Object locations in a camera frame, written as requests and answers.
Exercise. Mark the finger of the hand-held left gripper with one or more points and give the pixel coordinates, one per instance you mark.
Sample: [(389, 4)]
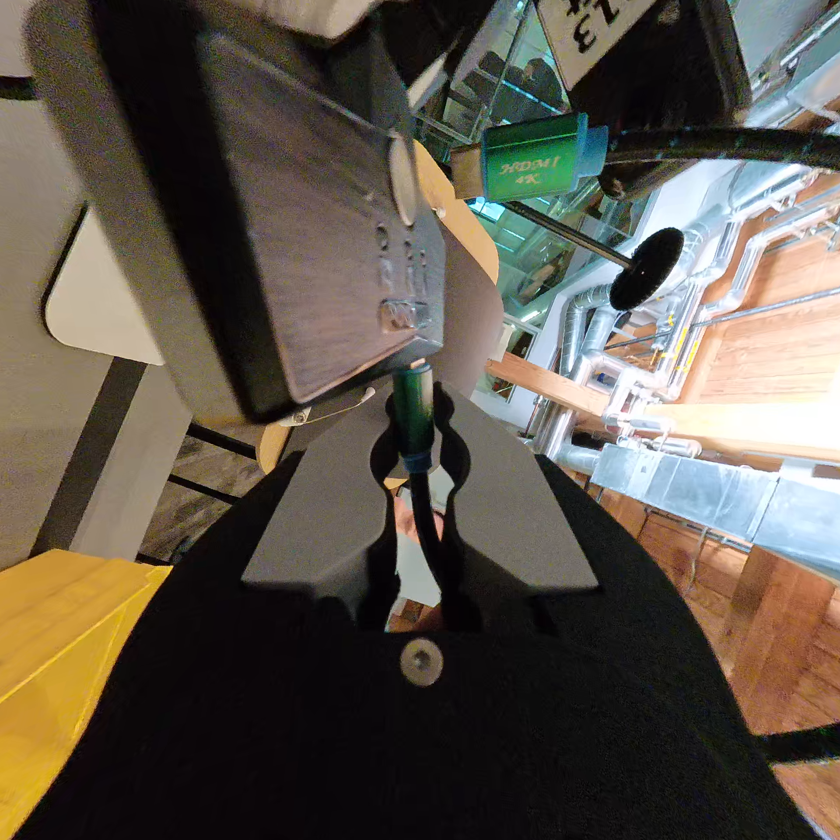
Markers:
[(322, 13)]

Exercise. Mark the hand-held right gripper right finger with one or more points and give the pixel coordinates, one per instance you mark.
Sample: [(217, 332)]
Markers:
[(519, 525)]

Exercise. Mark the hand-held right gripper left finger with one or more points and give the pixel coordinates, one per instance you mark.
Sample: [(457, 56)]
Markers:
[(315, 525)]

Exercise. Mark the black hdmi switch box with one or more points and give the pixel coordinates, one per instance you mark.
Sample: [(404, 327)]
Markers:
[(263, 197)]

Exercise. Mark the yellow plastic bin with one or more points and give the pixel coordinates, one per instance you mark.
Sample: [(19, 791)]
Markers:
[(66, 656)]

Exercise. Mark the wooden top desk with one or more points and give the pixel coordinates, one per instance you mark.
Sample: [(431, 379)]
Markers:
[(551, 381)]

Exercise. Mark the black board with wooden edge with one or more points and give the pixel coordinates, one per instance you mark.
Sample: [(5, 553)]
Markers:
[(475, 315)]

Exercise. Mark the black stand pole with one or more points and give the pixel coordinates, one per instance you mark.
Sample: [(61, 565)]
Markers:
[(646, 269)]

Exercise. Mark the white stand base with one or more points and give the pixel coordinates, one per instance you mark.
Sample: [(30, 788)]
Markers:
[(105, 295)]

